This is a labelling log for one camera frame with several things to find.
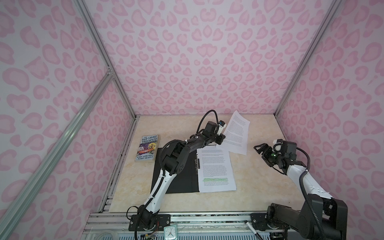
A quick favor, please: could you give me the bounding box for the white printed sheet back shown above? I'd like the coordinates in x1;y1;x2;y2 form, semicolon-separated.
217;111;250;156

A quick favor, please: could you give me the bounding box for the white sheet green header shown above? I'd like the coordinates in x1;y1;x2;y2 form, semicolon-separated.
197;146;237;193

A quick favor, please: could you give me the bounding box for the black file folder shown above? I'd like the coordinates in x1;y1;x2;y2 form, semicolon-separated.
167;150;199;194

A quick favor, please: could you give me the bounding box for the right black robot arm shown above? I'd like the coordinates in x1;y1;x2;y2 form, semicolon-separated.
254;139;348;240

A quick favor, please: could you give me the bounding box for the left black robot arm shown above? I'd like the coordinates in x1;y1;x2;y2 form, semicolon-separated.
127;110;226;234

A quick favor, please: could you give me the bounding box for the colourful paperback book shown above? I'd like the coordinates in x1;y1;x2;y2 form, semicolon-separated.
135;135;159;162

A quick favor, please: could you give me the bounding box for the small white desk clock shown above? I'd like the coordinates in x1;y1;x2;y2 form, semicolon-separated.
164;225;178;240

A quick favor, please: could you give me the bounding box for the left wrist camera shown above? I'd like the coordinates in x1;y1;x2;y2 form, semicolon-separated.
203;121;226;136

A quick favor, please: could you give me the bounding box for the aluminium diagonal frame bar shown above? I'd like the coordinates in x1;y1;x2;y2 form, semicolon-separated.
1;73;114;240

